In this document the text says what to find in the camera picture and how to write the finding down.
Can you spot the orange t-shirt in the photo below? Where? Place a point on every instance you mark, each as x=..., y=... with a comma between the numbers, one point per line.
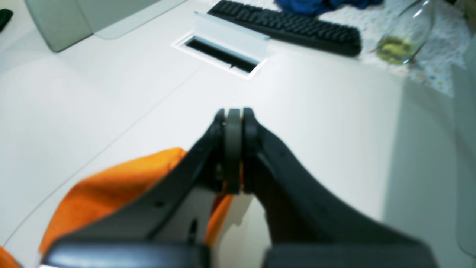
x=85, y=201

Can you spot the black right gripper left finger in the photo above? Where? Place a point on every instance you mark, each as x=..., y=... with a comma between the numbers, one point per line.
x=166, y=226

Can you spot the white table cable grommet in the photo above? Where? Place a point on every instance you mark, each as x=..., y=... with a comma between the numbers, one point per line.
x=225, y=45

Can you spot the black computer keyboard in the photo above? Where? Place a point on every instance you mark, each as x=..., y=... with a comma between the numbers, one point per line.
x=318, y=34

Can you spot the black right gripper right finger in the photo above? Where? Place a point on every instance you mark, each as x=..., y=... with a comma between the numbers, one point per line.
x=310, y=227

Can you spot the blue cloth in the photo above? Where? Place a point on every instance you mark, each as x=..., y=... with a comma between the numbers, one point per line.
x=313, y=8

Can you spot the clear glass bottle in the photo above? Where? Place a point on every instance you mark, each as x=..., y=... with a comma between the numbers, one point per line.
x=408, y=33

